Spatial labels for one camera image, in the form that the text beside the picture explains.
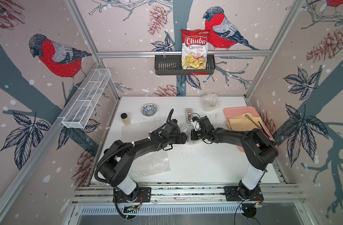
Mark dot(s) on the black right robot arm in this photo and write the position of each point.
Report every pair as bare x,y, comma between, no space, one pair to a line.
260,151

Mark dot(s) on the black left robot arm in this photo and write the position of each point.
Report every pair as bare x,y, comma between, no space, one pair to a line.
114,166

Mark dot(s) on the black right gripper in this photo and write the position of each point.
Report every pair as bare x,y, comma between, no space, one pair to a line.
192,136

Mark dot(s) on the bubble wrap sheet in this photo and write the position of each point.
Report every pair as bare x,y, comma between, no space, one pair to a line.
187,129
151,163
210,102

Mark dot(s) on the white mesh wall shelf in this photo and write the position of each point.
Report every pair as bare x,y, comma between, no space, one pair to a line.
82,109

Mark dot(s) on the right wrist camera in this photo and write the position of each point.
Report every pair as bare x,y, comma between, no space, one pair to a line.
202,124

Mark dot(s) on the pink plastic tray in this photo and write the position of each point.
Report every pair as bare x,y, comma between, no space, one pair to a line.
236,111

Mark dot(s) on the red cassava chips bag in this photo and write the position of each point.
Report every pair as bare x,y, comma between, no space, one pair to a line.
195,46

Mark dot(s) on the blue yellow patterned bowl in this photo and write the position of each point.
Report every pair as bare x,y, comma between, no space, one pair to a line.
149,110

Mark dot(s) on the glass jar black lid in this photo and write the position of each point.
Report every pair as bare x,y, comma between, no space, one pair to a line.
125,119

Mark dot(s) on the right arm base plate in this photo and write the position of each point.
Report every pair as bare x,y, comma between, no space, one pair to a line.
238,194

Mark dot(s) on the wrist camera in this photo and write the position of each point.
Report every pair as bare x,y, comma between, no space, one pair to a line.
171,127
202,124

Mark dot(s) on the black wire wall basket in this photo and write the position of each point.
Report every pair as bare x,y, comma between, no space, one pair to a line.
172,65

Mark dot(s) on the gold spoon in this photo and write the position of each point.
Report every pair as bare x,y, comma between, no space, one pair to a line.
255,120

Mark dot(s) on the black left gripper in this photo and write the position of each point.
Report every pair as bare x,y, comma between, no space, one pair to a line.
182,138

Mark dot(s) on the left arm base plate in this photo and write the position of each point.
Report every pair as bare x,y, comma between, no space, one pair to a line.
140,194

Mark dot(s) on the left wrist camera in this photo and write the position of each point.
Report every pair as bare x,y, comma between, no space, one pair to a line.
171,127

